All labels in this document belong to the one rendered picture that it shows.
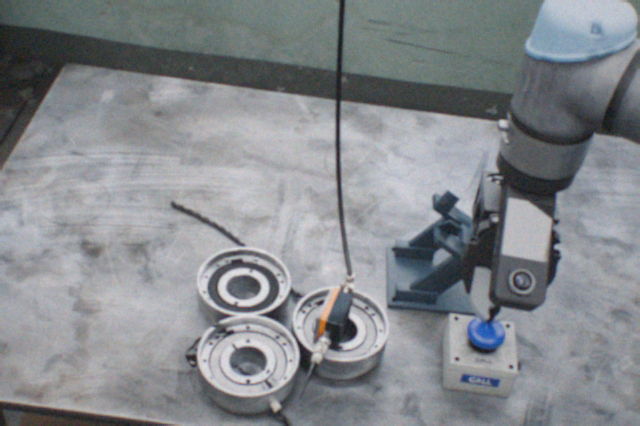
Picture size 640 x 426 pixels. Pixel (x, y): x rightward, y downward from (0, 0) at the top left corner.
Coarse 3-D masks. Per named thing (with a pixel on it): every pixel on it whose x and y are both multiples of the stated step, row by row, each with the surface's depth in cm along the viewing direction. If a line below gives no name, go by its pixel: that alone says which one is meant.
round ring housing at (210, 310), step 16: (224, 256) 102; (240, 256) 102; (256, 256) 102; (272, 256) 101; (208, 272) 100; (240, 272) 100; (256, 272) 101; (288, 272) 100; (224, 288) 98; (240, 288) 102; (256, 288) 101; (288, 288) 98; (208, 304) 95; (240, 304) 97; (288, 304) 99
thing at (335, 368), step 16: (320, 288) 98; (304, 304) 97; (320, 304) 99; (352, 304) 98; (368, 304) 98; (304, 320) 97; (352, 320) 97; (384, 320) 96; (352, 336) 98; (384, 336) 94; (304, 352) 93; (368, 352) 93; (384, 352) 95; (320, 368) 92; (336, 368) 92; (352, 368) 92; (368, 368) 93
